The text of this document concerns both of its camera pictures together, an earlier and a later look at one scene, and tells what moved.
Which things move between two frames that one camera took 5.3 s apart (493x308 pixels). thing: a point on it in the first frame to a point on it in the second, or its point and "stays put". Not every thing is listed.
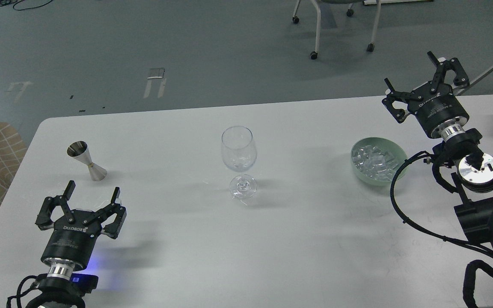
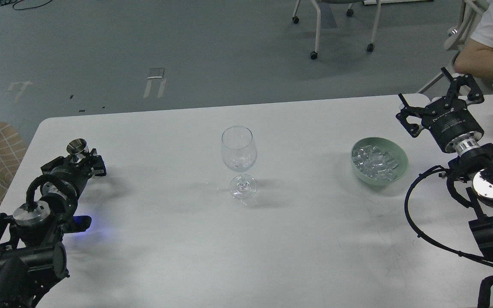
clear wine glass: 239,152 stays put
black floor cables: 5,2 stays put
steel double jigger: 79,150 stays put
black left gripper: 74,237 to 77,173
